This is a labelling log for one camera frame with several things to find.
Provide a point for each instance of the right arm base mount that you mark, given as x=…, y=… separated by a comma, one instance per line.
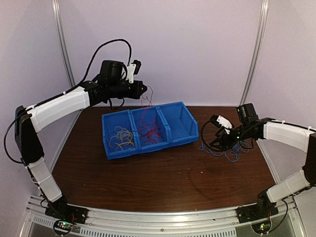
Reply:
x=258, y=214

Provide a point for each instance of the aluminium front rail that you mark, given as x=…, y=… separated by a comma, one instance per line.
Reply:
x=222, y=222

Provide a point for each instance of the right aluminium frame post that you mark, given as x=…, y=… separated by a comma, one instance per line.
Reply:
x=262, y=23

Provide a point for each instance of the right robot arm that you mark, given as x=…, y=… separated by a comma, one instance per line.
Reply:
x=254, y=128

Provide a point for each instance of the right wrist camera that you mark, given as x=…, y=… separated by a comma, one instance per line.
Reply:
x=221, y=122

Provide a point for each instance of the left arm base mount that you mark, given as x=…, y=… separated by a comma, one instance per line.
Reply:
x=64, y=224

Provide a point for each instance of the blue three-compartment bin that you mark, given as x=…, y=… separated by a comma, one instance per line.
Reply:
x=150, y=129

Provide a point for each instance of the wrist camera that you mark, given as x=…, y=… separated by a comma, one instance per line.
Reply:
x=221, y=122
x=132, y=70

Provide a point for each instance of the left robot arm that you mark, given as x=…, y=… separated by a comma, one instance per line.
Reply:
x=115, y=80

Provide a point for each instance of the aluminium frame post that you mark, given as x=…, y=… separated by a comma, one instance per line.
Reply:
x=262, y=23
x=62, y=43

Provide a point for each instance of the left aluminium frame post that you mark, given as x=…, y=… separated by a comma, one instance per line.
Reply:
x=62, y=43

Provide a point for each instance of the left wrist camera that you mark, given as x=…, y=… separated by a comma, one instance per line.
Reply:
x=132, y=70

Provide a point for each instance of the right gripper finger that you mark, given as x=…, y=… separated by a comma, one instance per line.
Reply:
x=216, y=147
x=216, y=142

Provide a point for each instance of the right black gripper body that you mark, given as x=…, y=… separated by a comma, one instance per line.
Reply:
x=230, y=142

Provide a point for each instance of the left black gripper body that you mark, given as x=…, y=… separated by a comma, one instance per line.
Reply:
x=133, y=93

